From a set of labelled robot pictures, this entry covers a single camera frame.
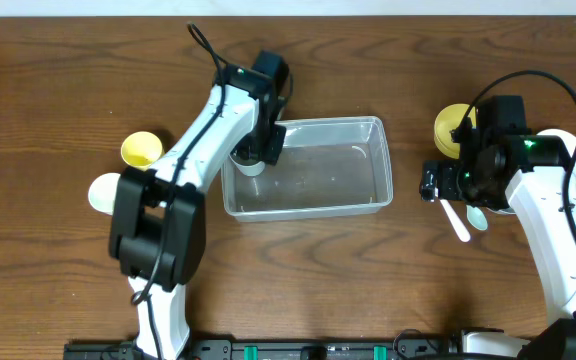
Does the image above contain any mint green plastic spoon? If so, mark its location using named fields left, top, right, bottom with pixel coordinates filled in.
left=467, top=205, right=488, bottom=231

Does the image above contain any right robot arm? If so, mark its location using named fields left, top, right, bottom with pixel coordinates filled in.
left=419, top=96, right=576, bottom=359

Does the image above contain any grey plastic cup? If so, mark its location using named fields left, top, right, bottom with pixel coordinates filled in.
left=230, top=154, right=266, bottom=177

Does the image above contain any light blue plastic bowl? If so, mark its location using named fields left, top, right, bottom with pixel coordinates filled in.
left=488, top=207, right=516, bottom=215

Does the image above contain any white plastic fork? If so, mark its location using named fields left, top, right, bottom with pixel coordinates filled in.
left=440, top=199, right=471, bottom=243

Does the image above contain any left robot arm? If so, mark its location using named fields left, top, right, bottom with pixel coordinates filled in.
left=109, top=51, right=293, bottom=359

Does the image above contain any white plastic cup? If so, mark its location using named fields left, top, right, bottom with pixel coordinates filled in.
left=88, top=173, right=120, bottom=215

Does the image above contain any yellow plastic cup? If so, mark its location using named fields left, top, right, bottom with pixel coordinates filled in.
left=120, top=131, right=164, bottom=170

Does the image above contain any white plastic bowl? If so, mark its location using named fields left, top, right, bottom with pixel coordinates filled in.
left=536, top=128, right=576, bottom=187

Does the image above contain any yellow plastic bowl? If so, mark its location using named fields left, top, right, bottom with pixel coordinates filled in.
left=434, top=104, right=469, bottom=159

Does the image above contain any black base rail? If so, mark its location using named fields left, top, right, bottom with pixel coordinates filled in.
left=63, top=337, right=459, bottom=360

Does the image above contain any clear plastic container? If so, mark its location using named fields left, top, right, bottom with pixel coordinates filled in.
left=221, top=116, right=394, bottom=222

